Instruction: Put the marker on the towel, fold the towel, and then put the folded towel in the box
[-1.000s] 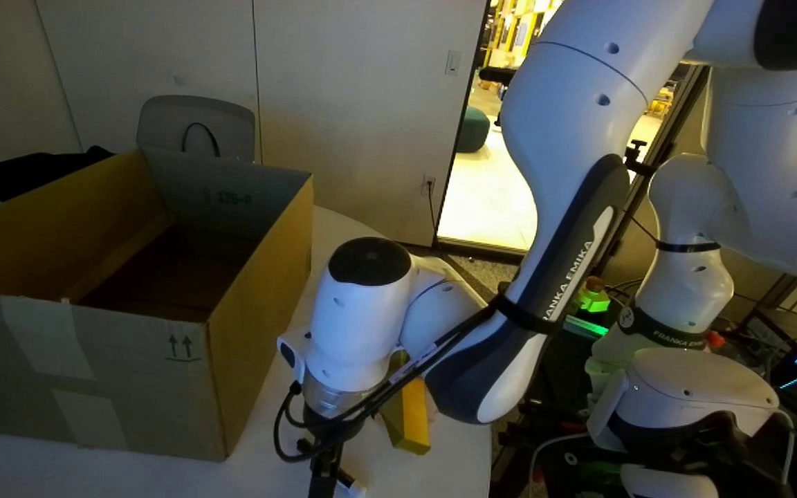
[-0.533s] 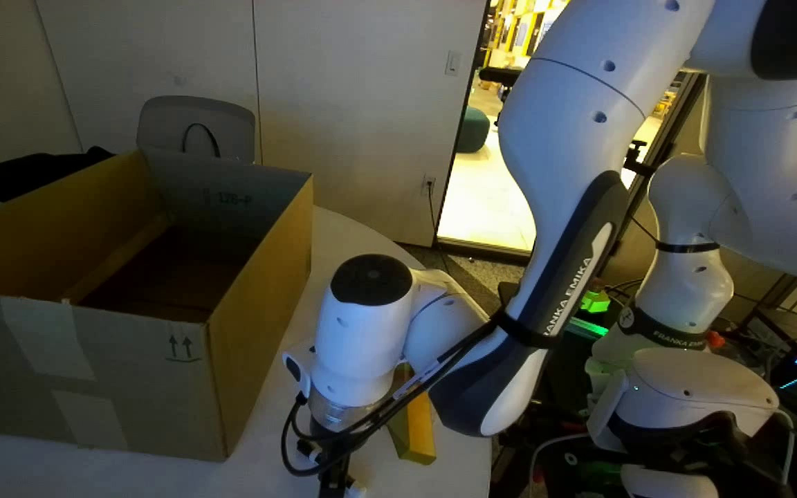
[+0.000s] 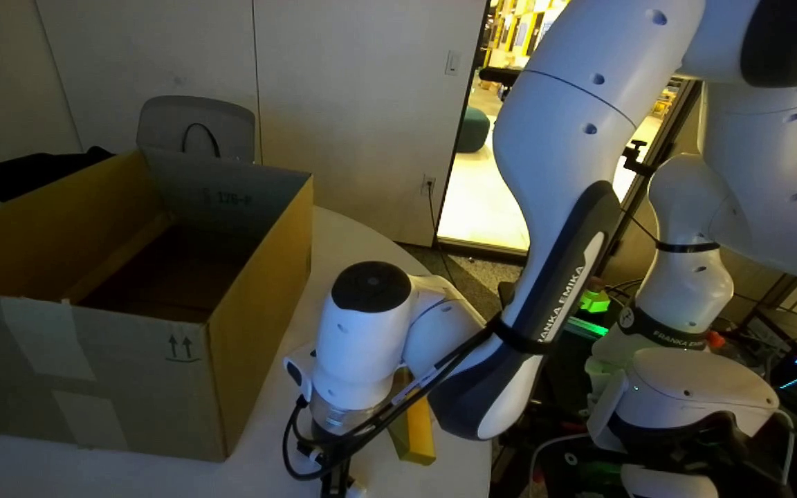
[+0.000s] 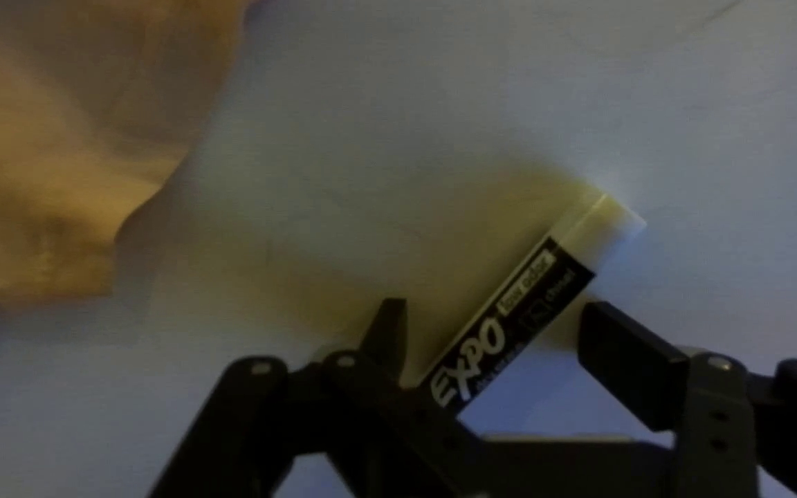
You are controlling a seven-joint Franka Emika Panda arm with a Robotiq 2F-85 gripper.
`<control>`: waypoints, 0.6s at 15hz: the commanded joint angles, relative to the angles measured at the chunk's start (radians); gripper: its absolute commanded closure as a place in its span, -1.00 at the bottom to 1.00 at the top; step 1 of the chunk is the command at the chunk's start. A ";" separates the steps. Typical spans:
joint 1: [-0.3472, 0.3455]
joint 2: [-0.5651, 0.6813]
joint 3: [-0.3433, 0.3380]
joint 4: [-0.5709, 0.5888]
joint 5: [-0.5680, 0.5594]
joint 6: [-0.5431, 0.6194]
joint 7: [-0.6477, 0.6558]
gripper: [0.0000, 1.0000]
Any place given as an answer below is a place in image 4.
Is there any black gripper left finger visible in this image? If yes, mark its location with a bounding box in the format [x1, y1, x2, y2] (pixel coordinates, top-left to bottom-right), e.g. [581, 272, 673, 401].
[145, 297, 511, 498]

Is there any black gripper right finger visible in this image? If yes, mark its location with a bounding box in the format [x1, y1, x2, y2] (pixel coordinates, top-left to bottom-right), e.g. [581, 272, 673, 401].
[576, 300, 797, 498]

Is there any black Expo marker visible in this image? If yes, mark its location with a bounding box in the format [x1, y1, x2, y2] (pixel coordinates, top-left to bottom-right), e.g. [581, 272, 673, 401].
[414, 189, 649, 417]

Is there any pale pink towel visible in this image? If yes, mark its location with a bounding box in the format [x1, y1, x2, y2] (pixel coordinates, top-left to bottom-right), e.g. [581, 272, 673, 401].
[0, 0, 255, 347]

